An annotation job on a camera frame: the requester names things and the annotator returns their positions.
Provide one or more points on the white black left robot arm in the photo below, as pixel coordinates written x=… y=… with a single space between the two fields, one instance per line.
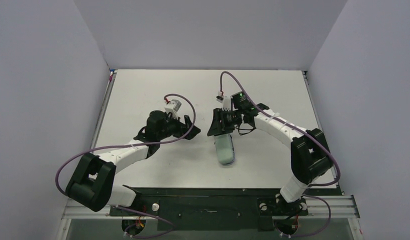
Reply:
x=92 y=183

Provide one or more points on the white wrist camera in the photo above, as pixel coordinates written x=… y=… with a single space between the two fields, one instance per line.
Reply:
x=172 y=107
x=225 y=101

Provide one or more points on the aluminium table edge rail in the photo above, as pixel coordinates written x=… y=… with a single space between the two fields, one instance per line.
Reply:
x=103 y=109

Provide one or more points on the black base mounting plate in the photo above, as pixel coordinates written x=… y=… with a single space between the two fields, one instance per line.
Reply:
x=173 y=205

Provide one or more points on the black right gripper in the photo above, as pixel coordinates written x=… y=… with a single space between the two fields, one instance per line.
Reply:
x=223 y=121

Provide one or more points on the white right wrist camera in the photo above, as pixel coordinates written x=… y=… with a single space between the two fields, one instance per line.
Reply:
x=225 y=101

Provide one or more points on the mint green umbrella case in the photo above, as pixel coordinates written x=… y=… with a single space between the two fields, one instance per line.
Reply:
x=225 y=150

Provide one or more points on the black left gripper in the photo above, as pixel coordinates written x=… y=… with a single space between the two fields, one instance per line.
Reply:
x=184 y=126

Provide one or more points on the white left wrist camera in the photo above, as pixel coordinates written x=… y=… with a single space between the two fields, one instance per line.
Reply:
x=172 y=107

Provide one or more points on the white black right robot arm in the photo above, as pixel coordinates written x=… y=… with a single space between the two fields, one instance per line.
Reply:
x=309 y=158

